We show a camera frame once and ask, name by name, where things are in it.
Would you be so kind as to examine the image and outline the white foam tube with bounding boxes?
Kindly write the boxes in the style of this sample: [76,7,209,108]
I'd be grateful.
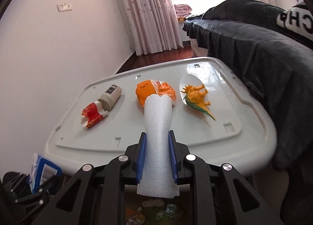
[137,94,179,199]

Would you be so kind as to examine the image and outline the red white wrapper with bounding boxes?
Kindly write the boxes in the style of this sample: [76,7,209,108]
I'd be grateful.
[81,101,108,129]

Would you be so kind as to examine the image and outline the beige cylindrical bottle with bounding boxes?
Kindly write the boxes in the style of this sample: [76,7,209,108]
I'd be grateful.
[98,84,122,111]

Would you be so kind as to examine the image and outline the orange toy dinosaur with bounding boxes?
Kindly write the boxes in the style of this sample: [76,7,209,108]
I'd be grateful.
[180,84,215,121]

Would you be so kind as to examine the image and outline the orange plastic bag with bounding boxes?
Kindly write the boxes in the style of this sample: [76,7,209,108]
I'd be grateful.
[135,79,177,107]

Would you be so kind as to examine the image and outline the orange jelly drink pouch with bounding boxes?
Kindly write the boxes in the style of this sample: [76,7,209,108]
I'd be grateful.
[125,206,146,225]

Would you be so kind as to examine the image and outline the green snack bag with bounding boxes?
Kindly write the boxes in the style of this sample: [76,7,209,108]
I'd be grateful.
[156,204,183,220]

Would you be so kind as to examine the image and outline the white knotted tissue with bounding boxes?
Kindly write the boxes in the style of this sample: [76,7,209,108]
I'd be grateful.
[142,198,165,208]

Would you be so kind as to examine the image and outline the cardboard box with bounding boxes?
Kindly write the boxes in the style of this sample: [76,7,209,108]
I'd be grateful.
[125,185,193,224]

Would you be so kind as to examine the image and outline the white plastic bin lid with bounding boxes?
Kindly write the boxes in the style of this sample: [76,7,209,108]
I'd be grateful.
[43,57,277,175]

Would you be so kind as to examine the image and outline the pink curtain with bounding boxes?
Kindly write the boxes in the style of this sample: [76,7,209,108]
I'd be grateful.
[122,0,183,56]

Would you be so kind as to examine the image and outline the black white logo pillow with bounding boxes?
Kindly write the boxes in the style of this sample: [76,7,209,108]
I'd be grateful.
[276,1,312,49]

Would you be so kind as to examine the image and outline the folded pink quilt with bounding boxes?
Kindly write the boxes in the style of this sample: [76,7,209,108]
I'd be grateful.
[174,4,192,22]

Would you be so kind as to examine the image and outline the white bed frame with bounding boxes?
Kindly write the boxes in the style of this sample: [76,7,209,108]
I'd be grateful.
[190,39,208,57]

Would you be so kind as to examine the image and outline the white wall socket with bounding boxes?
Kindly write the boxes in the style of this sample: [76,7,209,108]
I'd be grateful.
[57,3,73,12]

